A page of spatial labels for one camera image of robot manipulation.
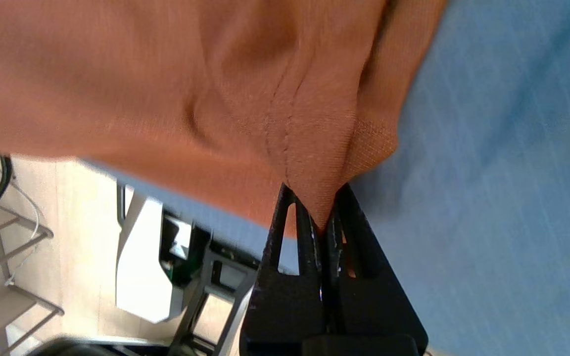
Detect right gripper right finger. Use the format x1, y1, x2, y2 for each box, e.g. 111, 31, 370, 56
324, 183, 429, 356

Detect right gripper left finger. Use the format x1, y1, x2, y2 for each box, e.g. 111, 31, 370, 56
239, 183, 325, 356

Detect brown drawstring shorts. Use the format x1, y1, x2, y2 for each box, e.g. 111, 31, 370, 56
0, 0, 449, 239

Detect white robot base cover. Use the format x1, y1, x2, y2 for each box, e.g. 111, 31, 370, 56
115, 185, 194, 324

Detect blue bed sheet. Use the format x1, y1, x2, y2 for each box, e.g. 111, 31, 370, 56
80, 0, 570, 356

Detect thin white cable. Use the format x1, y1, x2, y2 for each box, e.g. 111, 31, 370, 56
0, 152, 44, 287

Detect grey metal frame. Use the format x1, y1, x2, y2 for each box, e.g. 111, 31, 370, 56
0, 205, 65, 356

